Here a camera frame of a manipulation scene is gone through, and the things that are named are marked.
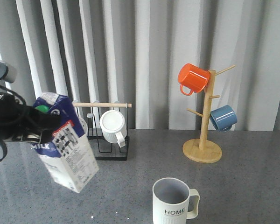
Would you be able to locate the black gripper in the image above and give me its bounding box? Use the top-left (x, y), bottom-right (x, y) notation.
top-left (0, 92), bottom-right (61, 142)

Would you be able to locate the blue white milk carton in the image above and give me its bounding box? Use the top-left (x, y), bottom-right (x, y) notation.
top-left (31, 92), bottom-right (99, 193)

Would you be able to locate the white HOME mug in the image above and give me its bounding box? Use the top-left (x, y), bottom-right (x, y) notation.
top-left (152, 177), bottom-right (200, 224)

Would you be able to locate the white smiley hanging mug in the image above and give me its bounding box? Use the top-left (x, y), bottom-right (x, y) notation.
top-left (78, 117), bottom-right (88, 135)

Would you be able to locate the white ribbed hanging mug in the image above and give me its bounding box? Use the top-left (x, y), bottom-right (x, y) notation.
top-left (100, 110), bottom-right (127, 147)

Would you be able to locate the grey pleated curtain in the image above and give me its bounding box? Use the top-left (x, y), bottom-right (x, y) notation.
top-left (0, 0), bottom-right (280, 131)

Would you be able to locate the orange enamel mug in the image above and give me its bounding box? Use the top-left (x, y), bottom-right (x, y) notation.
top-left (178, 63), bottom-right (210, 96)

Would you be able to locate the wooden mug tree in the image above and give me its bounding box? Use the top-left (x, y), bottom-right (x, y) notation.
top-left (182, 65), bottom-right (235, 163)

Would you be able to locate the blue enamel mug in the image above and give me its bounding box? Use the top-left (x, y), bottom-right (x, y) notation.
top-left (210, 105), bottom-right (238, 132)

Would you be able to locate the black wire mug rack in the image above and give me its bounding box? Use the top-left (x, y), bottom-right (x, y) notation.
top-left (72, 100), bottom-right (132, 161)

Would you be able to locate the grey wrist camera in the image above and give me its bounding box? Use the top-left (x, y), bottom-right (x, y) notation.
top-left (0, 60), bottom-right (17, 83)

